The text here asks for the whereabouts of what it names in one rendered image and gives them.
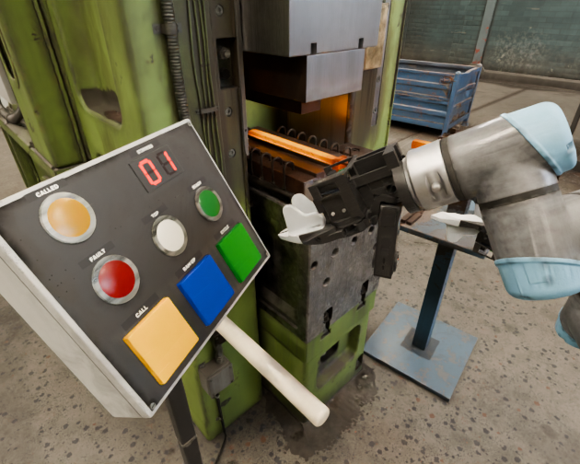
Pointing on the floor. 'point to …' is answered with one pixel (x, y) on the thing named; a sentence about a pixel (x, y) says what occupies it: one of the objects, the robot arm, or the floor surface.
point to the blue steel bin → (435, 93)
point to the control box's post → (183, 423)
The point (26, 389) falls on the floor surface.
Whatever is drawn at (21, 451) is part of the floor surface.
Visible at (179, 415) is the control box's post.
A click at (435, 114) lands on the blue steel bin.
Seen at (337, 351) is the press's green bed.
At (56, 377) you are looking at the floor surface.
